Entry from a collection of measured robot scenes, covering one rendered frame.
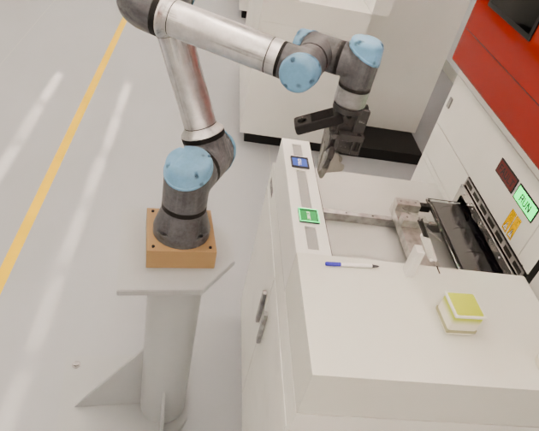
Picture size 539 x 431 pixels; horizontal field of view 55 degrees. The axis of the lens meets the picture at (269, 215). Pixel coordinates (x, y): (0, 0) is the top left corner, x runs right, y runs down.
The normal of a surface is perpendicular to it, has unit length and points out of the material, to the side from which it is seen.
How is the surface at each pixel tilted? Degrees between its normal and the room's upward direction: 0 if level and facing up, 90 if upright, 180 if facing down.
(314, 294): 0
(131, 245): 0
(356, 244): 0
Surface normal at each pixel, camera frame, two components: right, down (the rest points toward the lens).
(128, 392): 0.17, 0.65
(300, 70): -0.32, 0.53
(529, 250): -0.98, -0.11
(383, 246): 0.18, -0.76
